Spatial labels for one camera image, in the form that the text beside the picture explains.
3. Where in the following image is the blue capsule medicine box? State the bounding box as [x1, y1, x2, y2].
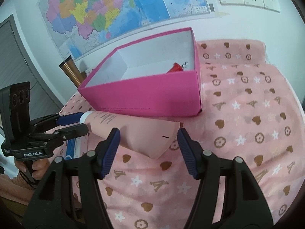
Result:
[65, 135, 88, 160]

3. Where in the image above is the pink lotion tube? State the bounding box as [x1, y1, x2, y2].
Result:
[80, 111, 181, 159]

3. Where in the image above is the red plastic toy hammer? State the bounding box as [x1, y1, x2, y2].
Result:
[168, 63, 184, 73]

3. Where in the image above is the pink sleeve left forearm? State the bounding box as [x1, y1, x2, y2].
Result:
[0, 174, 35, 206]

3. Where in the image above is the person's left hand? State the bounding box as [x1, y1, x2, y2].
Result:
[14, 158, 50, 180]

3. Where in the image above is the copper travel mug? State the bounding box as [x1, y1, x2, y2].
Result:
[59, 55, 87, 88]

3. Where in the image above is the grey door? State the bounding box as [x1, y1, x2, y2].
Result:
[1, 15, 63, 119]

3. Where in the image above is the pink patterned tablecloth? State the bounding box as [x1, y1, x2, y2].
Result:
[59, 39, 305, 229]

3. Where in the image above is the pink cardboard box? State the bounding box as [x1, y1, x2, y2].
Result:
[78, 27, 202, 117]

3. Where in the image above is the colourful wall map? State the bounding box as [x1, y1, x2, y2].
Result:
[38, 0, 210, 59]

